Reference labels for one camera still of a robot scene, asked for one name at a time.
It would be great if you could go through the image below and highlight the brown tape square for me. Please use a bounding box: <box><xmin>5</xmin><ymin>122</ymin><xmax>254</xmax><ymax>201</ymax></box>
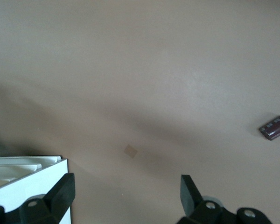
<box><xmin>123</xmin><ymin>144</ymin><xmax>138</xmax><ymax>157</ymax></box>

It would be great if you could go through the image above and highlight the white drawer cabinet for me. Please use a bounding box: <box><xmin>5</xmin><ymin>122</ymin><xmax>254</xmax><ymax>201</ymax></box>
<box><xmin>0</xmin><ymin>155</ymin><xmax>72</xmax><ymax>224</ymax></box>

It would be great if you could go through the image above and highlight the dark red rectangular component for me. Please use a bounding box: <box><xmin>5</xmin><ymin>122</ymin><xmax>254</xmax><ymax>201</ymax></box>
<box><xmin>259</xmin><ymin>114</ymin><xmax>280</xmax><ymax>140</ymax></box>

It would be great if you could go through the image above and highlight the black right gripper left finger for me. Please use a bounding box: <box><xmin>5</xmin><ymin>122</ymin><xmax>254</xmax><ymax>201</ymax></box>
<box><xmin>0</xmin><ymin>173</ymin><xmax>76</xmax><ymax>224</ymax></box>

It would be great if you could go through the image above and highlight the white plastic drawer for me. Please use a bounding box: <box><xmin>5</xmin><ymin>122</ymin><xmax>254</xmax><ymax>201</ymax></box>
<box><xmin>0</xmin><ymin>164</ymin><xmax>42</xmax><ymax>179</ymax></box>
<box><xmin>0</xmin><ymin>156</ymin><xmax>62</xmax><ymax>165</ymax></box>

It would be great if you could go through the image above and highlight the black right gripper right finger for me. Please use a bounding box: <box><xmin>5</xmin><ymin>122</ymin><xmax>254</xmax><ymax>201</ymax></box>
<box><xmin>176</xmin><ymin>174</ymin><xmax>273</xmax><ymax>224</ymax></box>

